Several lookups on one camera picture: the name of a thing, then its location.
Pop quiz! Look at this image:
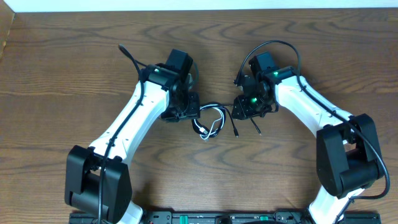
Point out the white USB cable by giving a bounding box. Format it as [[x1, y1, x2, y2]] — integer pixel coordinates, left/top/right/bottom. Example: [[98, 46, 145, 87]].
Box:
[[193, 104, 226, 142]]

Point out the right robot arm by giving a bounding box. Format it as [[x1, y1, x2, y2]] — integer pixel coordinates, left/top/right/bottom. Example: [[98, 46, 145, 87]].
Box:
[[233, 52, 386, 223]]

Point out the black USB cable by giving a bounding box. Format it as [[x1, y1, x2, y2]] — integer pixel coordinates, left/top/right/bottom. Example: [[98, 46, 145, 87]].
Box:
[[217, 103, 262, 136], [191, 102, 239, 139]]

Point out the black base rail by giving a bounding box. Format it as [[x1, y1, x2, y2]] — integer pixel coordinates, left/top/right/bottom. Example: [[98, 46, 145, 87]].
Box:
[[68, 210, 382, 224]]

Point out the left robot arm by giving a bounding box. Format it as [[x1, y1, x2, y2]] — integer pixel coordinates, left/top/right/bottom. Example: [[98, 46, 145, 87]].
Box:
[[65, 49, 200, 223]]

